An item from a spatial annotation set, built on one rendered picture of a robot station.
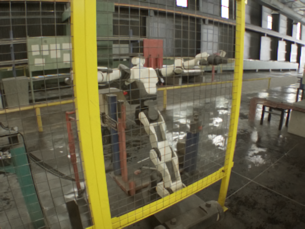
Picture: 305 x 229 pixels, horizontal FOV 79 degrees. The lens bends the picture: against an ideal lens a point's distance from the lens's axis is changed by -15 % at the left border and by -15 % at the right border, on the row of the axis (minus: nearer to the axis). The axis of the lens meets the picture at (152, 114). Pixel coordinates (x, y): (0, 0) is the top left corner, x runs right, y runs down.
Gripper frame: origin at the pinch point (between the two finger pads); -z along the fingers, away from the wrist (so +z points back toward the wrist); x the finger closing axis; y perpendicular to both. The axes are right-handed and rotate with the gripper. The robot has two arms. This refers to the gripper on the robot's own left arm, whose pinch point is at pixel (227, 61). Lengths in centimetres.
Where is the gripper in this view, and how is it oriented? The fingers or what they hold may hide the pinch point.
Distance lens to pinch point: 175.5
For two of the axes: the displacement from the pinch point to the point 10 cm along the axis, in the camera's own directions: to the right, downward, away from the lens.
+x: -8.2, 1.6, -5.5
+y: 0.0, -9.6, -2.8
